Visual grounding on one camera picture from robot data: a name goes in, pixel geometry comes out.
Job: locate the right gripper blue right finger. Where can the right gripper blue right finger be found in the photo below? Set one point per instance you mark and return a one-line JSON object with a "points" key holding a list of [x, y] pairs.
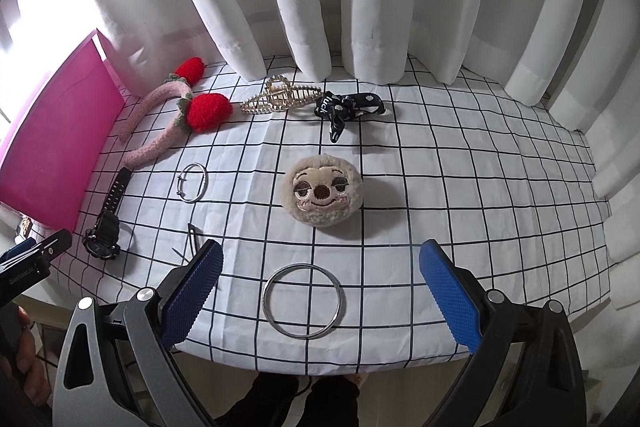
{"points": [[457, 294]]}

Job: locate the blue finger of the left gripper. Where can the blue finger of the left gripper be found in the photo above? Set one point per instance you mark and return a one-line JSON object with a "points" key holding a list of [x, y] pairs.
{"points": [[55, 245], [18, 249]]}

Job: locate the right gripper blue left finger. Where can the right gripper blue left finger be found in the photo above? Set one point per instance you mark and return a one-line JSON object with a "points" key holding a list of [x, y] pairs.
{"points": [[184, 291]]}

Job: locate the black digital wristwatch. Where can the black digital wristwatch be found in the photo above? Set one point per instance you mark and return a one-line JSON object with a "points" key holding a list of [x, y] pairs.
{"points": [[101, 241]]}

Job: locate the thin black hair pin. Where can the thin black hair pin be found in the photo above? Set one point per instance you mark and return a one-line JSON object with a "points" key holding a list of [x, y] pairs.
{"points": [[192, 241]]}

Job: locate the large silver bangle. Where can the large silver bangle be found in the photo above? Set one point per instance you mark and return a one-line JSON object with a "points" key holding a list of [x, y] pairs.
{"points": [[303, 301]]}

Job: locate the beige sloth face plush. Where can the beige sloth face plush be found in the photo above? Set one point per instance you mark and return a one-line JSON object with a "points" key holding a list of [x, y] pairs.
{"points": [[321, 190]]}

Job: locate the pink strawberry headband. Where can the pink strawberry headband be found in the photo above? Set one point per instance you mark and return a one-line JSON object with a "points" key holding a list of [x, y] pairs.
{"points": [[194, 113]]}

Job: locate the gold pearl hair claw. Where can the gold pearl hair claw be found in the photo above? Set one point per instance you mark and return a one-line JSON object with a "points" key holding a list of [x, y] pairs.
{"points": [[278, 95]]}

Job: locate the person's left hand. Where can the person's left hand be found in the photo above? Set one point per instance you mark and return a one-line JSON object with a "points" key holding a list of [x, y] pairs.
{"points": [[36, 385]]}

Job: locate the pink plastic basin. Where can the pink plastic basin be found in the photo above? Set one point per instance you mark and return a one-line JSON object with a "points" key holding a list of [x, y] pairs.
{"points": [[49, 154]]}

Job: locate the white black grid tablecloth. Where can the white black grid tablecloth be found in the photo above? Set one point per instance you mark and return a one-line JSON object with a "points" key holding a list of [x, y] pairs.
{"points": [[501, 186]]}

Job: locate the black white bow hair clip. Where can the black white bow hair clip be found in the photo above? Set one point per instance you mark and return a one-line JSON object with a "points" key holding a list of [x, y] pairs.
{"points": [[339, 109]]}

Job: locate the white curtain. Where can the white curtain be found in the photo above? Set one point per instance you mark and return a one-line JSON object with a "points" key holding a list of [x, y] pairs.
{"points": [[584, 54]]}

